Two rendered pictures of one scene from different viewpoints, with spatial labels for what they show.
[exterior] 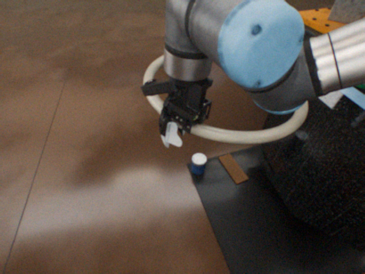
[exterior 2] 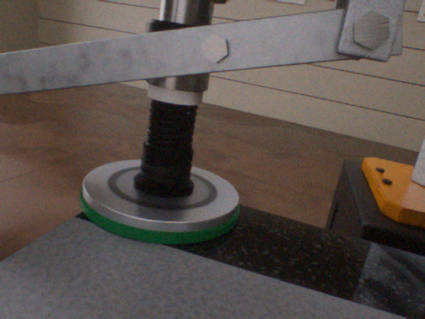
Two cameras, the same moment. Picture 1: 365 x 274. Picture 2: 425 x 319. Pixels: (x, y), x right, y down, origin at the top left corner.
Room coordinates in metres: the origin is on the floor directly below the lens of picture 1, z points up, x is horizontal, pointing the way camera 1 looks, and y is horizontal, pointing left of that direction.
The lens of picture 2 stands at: (0.41, -1.03, 1.08)
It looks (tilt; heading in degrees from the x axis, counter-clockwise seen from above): 17 degrees down; 29
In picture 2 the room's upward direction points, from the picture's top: 10 degrees clockwise
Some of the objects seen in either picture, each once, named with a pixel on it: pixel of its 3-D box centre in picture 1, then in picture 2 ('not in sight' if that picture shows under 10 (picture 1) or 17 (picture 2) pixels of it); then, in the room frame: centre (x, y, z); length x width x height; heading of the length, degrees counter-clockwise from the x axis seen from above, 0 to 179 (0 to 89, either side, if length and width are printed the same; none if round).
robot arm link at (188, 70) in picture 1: (189, 60); not in sight; (0.38, -0.01, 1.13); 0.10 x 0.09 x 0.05; 140
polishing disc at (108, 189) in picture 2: not in sight; (163, 189); (0.79, -0.74, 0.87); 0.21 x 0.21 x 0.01
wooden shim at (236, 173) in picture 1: (232, 168); not in sight; (0.89, -0.37, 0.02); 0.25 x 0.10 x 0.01; 24
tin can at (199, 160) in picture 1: (198, 164); not in sight; (0.89, -0.12, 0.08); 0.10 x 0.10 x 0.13
